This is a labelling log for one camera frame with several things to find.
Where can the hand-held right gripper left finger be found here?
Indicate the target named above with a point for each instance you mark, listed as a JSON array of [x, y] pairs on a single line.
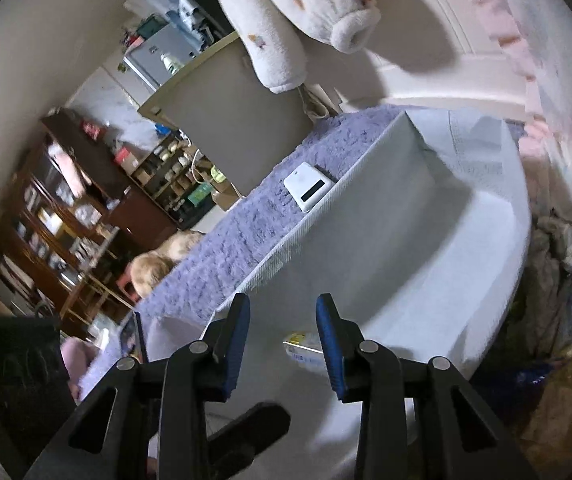
[[235, 350]]

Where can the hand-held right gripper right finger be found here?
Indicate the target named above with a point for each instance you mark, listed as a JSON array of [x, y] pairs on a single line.
[[330, 355]]

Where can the small yellow white packet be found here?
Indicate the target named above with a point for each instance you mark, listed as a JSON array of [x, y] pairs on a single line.
[[301, 351]]

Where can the white storage box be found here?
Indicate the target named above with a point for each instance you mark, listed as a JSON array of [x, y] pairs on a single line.
[[416, 260]]

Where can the pink cloth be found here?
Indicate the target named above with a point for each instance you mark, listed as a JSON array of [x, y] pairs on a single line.
[[76, 365]]

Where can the smartphone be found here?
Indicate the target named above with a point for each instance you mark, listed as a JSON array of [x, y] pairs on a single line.
[[131, 337]]

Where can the beige plush toy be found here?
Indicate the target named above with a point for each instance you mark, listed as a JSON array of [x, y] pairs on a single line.
[[158, 265]]

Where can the purple fluffy blanket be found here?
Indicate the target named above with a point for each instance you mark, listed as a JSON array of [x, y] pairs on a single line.
[[246, 230]]

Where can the dark wooden display cabinet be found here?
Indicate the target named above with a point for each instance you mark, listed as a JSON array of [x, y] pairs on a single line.
[[45, 220]]

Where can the white power bank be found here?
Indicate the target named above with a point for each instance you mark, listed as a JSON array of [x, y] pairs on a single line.
[[308, 185]]

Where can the open shelf with cups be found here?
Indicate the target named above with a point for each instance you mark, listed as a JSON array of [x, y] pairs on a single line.
[[168, 167]]

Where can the grey crumpled cloth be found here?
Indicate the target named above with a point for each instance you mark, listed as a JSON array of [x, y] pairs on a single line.
[[551, 280]]

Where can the beige cabinet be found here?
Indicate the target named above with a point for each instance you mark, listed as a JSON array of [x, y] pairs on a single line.
[[225, 115]]

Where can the yellow plastic bag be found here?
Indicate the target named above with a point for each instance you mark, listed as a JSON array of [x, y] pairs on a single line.
[[566, 400]]

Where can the grey storage bin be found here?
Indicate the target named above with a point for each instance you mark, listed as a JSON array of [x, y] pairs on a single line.
[[158, 55]]

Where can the white printed fleece garment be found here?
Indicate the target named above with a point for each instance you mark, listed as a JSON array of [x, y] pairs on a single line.
[[276, 15]]

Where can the pink foam wall padding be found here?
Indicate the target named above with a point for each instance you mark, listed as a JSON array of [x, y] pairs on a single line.
[[511, 35]]

